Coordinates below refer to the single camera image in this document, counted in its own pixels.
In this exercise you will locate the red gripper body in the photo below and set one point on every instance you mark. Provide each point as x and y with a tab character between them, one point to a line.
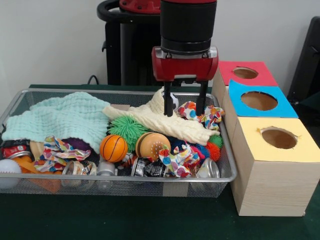
185	67

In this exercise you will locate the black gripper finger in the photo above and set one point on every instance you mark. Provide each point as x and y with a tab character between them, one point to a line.
201	105
168	105

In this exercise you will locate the colourful polka dot cloth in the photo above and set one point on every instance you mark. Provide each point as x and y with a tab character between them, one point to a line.
180	162
188	111
57	152

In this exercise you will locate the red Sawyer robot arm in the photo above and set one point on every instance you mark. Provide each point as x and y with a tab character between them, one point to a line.
187	25

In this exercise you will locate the shallow mesh bin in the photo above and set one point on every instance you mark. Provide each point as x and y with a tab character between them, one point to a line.
125	186

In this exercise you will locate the wooden box with three holes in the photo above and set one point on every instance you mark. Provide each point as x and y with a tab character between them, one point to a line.
272	187

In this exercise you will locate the small toy soccer ball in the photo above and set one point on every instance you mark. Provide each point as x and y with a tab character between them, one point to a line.
176	102

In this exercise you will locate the cream waffle cloth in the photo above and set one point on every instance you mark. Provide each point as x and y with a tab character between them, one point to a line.
170	125

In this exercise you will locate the hamburger toy ball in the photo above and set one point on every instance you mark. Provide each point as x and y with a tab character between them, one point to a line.
151	146

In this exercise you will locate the green spiky rubber ball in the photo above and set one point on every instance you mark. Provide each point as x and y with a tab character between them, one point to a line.
127	128

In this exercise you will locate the orange toy basketball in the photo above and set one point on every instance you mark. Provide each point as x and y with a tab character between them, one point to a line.
113	148

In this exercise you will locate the mint green waffle cloth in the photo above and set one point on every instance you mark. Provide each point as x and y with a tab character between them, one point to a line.
62	117

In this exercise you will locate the dark green tablecloth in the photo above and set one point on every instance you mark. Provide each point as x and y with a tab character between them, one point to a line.
313	100
100	220

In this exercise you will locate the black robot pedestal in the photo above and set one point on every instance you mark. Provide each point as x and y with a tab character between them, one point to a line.
135	62

